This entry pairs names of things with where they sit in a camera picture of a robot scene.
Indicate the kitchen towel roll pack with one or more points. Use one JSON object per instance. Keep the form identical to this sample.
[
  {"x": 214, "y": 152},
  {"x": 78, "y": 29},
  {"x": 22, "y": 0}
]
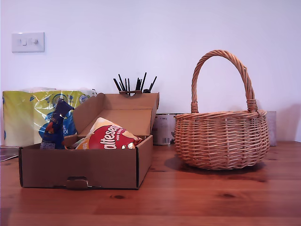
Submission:
[{"x": 21, "y": 117}]

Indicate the dark blue egg bag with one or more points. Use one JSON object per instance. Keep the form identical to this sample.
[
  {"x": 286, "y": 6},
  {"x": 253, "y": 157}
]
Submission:
[{"x": 55, "y": 131}]

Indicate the dark flat magazine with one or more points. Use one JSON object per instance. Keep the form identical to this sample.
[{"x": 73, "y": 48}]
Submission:
[{"x": 8, "y": 154}]

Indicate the tin can white label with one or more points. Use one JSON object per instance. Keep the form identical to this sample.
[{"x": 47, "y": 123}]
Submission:
[{"x": 163, "y": 129}]

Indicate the white wall switch plate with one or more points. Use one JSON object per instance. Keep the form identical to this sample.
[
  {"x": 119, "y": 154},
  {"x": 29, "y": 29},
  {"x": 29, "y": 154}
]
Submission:
[{"x": 28, "y": 42}]

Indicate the brown cardboard box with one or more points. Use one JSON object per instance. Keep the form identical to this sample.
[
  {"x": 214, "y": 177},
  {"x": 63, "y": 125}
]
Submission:
[{"x": 94, "y": 164}]

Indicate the woven wicker basket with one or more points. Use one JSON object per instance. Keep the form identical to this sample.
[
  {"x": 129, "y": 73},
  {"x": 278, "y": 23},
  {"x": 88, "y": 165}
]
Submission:
[{"x": 221, "y": 141}]

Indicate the grey patterned tissue box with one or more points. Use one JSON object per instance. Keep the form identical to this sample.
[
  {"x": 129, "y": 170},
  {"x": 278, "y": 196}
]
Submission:
[{"x": 272, "y": 128}]

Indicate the red white Maltesers bag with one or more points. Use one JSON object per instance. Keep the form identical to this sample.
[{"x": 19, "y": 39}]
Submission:
[{"x": 110, "y": 139}]

